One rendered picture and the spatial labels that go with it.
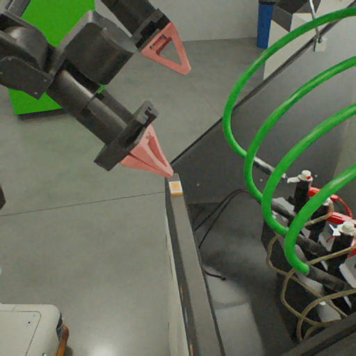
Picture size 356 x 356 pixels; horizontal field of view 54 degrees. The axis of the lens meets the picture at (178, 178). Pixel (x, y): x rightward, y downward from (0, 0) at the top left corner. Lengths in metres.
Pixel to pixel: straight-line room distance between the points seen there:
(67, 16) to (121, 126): 3.35
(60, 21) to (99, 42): 3.36
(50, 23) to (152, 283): 2.68
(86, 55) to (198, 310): 0.47
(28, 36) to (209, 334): 0.53
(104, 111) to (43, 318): 1.21
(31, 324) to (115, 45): 1.30
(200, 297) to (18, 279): 1.57
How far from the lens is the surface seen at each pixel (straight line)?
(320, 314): 0.69
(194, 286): 0.72
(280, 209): 0.66
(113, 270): 2.05
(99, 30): 0.45
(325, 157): 1.17
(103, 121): 0.47
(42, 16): 3.78
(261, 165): 0.69
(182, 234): 0.82
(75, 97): 0.48
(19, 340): 1.56
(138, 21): 0.61
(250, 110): 1.00
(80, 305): 1.94
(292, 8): 4.71
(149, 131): 0.51
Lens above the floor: 1.50
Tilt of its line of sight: 33 degrees down
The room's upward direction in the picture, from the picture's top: straight up
